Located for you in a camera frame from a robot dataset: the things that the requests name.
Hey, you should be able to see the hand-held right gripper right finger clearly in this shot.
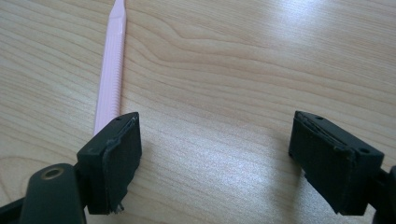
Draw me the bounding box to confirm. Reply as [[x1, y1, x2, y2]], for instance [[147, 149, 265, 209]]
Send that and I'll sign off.
[[288, 110, 385, 217]]

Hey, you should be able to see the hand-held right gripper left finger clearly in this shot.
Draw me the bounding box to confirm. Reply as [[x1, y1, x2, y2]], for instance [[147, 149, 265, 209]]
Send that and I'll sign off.
[[76, 111, 143, 216]]

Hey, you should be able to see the white toothbrush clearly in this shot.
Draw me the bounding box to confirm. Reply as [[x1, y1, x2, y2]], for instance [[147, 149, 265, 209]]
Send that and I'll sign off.
[[92, 0, 128, 136]]

